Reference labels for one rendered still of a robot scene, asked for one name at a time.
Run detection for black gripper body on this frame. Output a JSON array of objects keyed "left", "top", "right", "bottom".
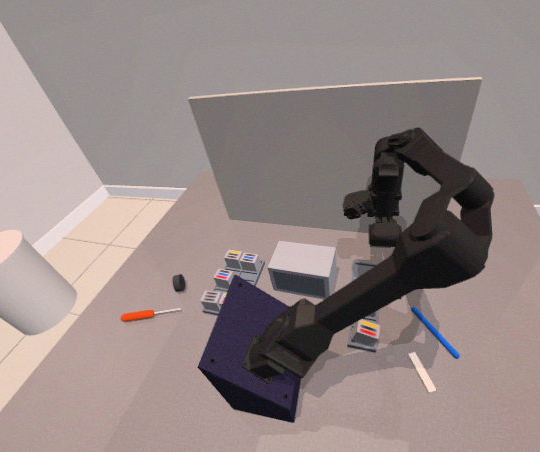
[{"left": 368, "top": 186, "right": 402, "bottom": 247}]

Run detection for orange-handled screwdriver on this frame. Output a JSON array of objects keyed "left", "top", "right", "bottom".
[{"left": 121, "top": 308, "right": 181, "bottom": 321}]

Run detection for blue rod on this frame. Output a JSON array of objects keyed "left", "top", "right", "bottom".
[{"left": 411, "top": 307, "right": 460, "bottom": 358}]

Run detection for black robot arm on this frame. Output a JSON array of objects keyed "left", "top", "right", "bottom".
[{"left": 241, "top": 128, "right": 495, "bottom": 384}]

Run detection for grey flat panel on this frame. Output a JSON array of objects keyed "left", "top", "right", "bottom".
[{"left": 188, "top": 77, "right": 482, "bottom": 233}]

